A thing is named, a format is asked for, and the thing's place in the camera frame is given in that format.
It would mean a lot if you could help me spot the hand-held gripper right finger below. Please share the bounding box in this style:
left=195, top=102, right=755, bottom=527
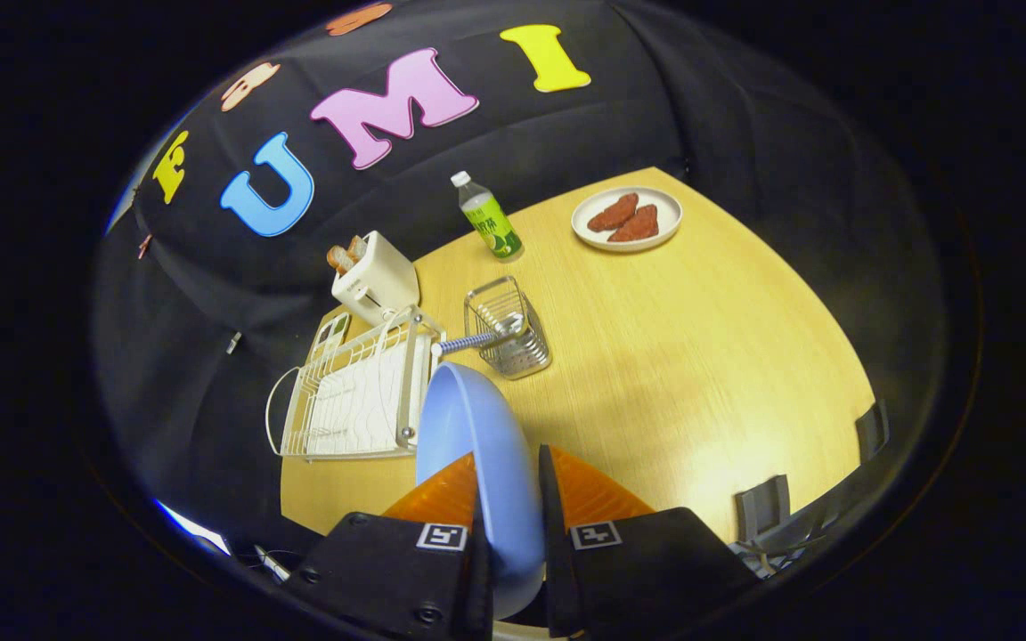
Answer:
left=537, top=444, right=761, bottom=640

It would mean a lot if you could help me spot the white plate with meat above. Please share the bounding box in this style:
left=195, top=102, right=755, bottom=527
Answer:
left=571, top=186, right=684, bottom=253

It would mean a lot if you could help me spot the green label drink bottle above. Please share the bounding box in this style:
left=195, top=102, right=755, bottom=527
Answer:
left=451, top=171, right=525, bottom=261

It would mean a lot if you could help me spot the dark grey chair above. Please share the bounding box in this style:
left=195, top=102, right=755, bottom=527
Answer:
left=855, top=400, right=890, bottom=462
left=735, top=475, right=792, bottom=541

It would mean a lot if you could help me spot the computer monitor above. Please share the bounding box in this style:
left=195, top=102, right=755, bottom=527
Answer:
left=155, top=500, right=231, bottom=556

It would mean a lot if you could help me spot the white wire dish rack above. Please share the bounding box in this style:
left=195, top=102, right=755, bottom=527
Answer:
left=265, top=305, right=444, bottom=461

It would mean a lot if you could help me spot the white compartment seasoning tray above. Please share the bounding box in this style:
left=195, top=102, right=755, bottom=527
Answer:
left=309, top=312, right=352, bottom=364

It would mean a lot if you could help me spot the white toaster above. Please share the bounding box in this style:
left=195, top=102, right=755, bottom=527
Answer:
left=331, top=231, right=420, bottom=326

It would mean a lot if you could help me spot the light blue plate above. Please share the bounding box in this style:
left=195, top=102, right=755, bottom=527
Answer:
left=415, top=361, right=547, bottom=621

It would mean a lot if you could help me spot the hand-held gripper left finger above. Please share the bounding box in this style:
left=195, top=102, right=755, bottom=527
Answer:
left=284, top=451, right=495, bottom=641

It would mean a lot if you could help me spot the spoon with blue striped handle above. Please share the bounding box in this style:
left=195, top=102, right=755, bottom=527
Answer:
left=438, top=312, right=527, bottom=355

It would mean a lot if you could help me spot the metal wire basket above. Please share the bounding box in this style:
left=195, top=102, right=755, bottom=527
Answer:
left=464, top=275, right=553, bottom=381

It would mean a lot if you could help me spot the black backdrop cloth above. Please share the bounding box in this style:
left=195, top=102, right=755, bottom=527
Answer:
left=90, top=0, right=959, bottom=499

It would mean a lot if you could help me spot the brown meat slice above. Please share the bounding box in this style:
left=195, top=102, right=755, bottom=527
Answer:
left=586, top=192, right=639, bottom=233
left=607, top=204, right=659, bottom=243

